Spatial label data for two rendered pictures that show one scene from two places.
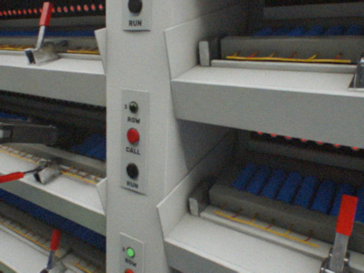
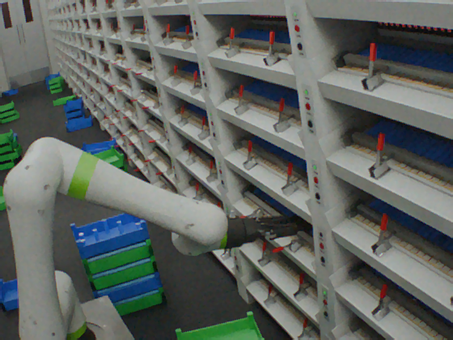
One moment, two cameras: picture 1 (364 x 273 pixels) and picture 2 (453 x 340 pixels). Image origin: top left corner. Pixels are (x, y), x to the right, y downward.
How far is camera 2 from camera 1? 1.05 m
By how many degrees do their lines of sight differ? 38
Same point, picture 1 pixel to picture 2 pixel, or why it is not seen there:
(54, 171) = (298, 244)
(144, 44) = (322, 211)
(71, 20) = not seen: hidden behind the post
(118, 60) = (315, 213)
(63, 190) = (302, 257)
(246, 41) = (363, 211)
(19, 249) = (285, 279)
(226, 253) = (353, 299)
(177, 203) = (341, 275)
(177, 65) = (334, 223)
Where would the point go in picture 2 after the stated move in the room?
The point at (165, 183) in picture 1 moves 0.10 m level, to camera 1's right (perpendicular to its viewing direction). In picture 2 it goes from (333, 268) to (368, 274)
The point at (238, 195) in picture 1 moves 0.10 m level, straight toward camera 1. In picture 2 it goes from (368, 274) to (346, 294)
